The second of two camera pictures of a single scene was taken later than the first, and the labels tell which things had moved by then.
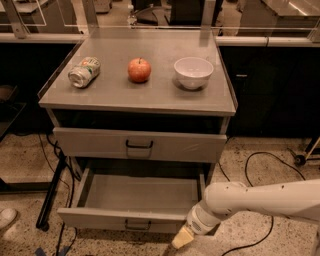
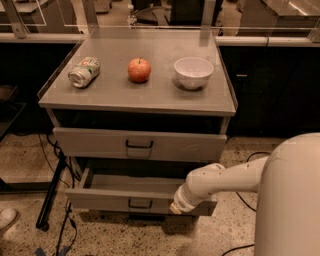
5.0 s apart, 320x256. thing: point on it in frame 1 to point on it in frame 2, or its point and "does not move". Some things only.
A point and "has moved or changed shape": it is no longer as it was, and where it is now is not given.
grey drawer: (134, 196) has moved or changed shape
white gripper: (194, 224) to (183, 200)
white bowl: (193, 72) does not move
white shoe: (7, 217) does not move
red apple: (139, 70) does not move
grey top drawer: (140, 145) does not move
